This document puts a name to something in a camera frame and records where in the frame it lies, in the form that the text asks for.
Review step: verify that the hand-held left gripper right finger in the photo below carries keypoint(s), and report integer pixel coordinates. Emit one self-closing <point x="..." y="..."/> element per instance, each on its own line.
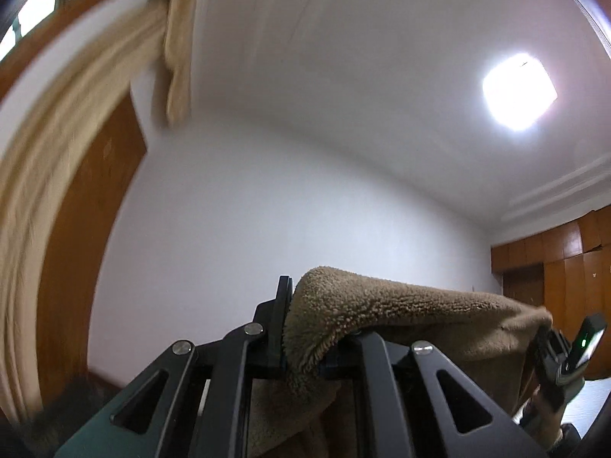
<point x="382" y="391"/>

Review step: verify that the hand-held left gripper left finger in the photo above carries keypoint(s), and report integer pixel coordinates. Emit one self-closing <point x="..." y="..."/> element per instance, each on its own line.
<point x="274" y="324"/>

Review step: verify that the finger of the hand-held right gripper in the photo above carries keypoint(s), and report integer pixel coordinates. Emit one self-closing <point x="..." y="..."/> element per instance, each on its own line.
<point x="546" y="358"/>

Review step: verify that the brown fleece sweater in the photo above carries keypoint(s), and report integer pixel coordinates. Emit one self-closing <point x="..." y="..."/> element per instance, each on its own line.
<point x="382" y="305"/>

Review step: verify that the person's right hand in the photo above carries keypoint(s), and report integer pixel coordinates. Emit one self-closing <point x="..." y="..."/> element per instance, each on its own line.
<point x="549" y="432"/>

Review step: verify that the dark wooden door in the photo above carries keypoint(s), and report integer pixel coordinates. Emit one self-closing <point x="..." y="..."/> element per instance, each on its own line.
<point x="524" y="286"/>

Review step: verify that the wooden wardrobe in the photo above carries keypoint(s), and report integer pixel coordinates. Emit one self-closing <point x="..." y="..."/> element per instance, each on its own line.
<point x="573" y="257"/>

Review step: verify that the square ceiling light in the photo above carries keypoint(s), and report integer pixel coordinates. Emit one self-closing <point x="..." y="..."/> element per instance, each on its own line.
<point x="520" y="90"/>

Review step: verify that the beige curtain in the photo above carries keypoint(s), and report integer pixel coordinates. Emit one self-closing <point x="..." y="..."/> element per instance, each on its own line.
<point x="57" y="152"/>

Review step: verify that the wood framed window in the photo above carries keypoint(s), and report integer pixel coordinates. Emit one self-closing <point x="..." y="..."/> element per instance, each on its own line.
<point x="33" y="14"/>

